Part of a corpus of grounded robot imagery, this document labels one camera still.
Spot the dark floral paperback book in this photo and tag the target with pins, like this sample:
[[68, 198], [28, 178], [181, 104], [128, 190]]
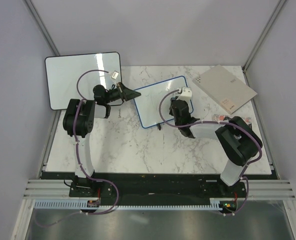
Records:
[[222, 117]]

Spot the black whiteboard foot clip left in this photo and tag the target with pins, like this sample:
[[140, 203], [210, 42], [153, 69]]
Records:
[[159, 126]]

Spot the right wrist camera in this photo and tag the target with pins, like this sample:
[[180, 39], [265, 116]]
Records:
[[184, 94]]

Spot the large black-framed whiteboard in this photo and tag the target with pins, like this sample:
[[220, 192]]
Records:
[[75, 76]]

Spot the aluminium rail base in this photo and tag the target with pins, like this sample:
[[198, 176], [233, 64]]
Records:
[[63, 185]]

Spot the beige notebook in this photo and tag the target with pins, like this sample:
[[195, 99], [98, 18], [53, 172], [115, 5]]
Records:
[[224, 88]]

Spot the light blue cable duct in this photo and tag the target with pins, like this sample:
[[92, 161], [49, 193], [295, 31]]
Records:
[[65, 204]]

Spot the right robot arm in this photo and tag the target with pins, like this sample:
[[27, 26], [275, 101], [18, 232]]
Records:
[[239, 142]]

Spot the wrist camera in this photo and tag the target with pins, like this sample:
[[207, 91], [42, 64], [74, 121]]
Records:
[[114, 75], [184, 94]]

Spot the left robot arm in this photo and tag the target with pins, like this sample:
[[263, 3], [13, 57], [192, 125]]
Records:
[[78, 122]]

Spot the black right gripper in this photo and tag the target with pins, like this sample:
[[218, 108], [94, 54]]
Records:
[[171, 112]]

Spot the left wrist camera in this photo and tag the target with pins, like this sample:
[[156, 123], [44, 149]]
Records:
[[114, 75]]

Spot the blue-framed small whiteboard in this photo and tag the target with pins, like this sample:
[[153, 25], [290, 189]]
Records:
[[148, 104]]

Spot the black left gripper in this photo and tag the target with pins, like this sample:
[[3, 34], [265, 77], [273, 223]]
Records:
[[126, 93]]

